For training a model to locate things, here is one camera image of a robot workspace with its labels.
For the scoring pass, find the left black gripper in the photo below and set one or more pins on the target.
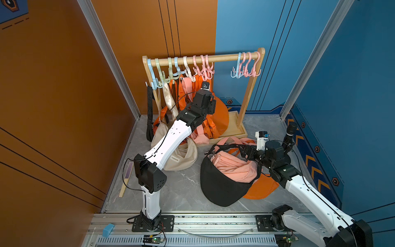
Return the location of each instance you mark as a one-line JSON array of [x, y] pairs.
[[211, 106]]

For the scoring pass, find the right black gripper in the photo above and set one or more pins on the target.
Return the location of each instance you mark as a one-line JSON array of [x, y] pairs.
[[253, 150]]

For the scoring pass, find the orange crescent bag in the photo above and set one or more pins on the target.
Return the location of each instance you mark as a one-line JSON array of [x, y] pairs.
[[220, 118], [259, 188]]

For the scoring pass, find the black crescent bag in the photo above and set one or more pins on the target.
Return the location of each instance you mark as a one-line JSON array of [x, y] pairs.
[[216, 187]]

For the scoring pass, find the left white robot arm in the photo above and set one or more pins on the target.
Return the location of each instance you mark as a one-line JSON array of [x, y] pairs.
[[148, 167]]

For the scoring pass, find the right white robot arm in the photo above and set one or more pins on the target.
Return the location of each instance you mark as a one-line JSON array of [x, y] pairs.
[[335, 228]]

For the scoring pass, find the pink bag middle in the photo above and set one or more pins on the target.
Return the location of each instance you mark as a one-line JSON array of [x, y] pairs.
[[198, 135]]

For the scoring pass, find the pink hook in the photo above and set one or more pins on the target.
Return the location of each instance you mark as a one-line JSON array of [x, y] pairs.
[[255, 71], [245, 71]]

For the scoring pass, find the pink hook rightmost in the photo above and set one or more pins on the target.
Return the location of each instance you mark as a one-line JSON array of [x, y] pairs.
[[255, 71]]

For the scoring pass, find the light blue hook leftmost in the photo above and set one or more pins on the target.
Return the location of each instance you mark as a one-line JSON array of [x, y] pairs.
[[155, 84]]

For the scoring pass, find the beige crescent bag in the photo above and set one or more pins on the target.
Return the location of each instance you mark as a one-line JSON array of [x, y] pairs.
[[185, 154]]

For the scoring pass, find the wooden clothes rack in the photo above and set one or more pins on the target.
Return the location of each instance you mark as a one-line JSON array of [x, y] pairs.
[[163, 72]]

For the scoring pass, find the circuit board right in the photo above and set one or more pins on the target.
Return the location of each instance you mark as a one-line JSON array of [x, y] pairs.
[[286, 240]]

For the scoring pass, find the green circuit board left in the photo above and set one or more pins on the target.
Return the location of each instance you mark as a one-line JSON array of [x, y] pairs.
[[153, 240]]

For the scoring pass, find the blue sponge block left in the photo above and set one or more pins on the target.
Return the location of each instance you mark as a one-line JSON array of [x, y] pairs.
[[107, 230]]

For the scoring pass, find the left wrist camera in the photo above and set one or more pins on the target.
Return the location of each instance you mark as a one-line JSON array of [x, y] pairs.
[[205, 86]]

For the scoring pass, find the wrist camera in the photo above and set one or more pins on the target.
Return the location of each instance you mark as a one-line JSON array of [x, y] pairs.
[[205, 86], [262, 137]]

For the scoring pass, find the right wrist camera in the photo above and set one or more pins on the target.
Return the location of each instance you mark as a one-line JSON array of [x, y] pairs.
[[262, 137]]

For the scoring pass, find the black strap bag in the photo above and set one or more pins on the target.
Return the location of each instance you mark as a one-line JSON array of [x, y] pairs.
[[149, 130]]

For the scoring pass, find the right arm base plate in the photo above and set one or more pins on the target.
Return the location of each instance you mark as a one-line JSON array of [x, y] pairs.
[[264, 223]]

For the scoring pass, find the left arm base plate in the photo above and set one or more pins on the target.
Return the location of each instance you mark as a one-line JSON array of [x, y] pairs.
[[160, 223]]

